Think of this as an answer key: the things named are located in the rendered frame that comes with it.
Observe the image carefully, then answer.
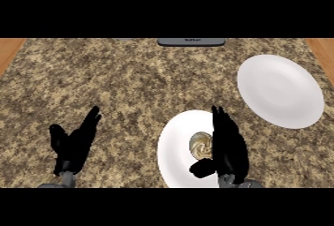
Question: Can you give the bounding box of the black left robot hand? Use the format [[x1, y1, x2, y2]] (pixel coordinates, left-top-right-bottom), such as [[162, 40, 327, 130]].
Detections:
[[49, 105, 104, 177]]

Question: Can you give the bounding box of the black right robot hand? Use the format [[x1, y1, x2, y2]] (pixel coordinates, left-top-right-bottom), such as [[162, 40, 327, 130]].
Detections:
[[190, 105, 252, 185]]

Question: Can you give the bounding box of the white plate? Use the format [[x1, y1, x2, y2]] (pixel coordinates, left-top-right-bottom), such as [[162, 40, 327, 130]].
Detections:
[[237, 54, 327, 130], [157, 109, 222, 189]]

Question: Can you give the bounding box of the dark grey appliance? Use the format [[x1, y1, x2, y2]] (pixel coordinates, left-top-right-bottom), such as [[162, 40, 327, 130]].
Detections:
[[157, 37, 228, 48]]

